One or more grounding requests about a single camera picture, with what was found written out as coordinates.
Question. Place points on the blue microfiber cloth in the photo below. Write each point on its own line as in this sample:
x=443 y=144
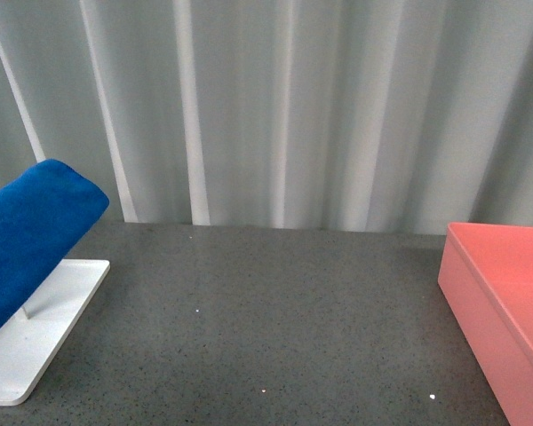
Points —
x=43 y=214

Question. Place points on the white pleated curtain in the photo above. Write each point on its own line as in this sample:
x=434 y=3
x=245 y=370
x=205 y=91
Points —
x=371 y=116

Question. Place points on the pink plastic box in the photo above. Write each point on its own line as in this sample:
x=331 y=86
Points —
x=486 y=275

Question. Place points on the white towel rack stand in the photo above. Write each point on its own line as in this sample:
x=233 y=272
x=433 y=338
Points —
x=32 y=336

